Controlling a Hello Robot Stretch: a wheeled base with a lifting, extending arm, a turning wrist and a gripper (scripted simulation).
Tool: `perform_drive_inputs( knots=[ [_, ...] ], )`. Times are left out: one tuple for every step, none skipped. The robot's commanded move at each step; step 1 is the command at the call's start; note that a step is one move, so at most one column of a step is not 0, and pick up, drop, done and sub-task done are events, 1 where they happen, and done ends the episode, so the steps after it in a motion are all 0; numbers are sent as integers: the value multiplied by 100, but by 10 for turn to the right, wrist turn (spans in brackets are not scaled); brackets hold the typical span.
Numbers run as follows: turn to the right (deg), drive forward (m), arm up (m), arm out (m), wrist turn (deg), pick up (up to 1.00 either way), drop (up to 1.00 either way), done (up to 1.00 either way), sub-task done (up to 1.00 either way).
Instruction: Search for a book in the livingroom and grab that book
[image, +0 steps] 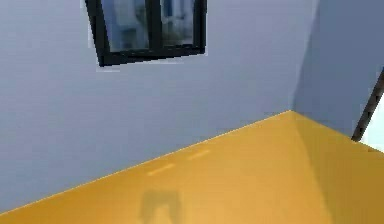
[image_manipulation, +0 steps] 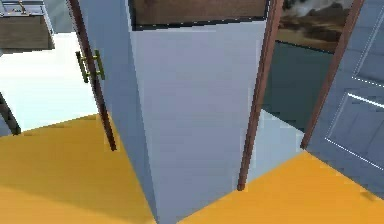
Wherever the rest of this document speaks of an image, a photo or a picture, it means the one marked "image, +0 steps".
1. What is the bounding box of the black framed window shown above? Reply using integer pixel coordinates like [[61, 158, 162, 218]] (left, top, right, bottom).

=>
[[84, 0, 208, 68]]

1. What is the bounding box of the dark brown door frame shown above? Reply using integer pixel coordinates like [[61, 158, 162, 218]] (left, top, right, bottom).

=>
[[351, 68, 384, 143]]

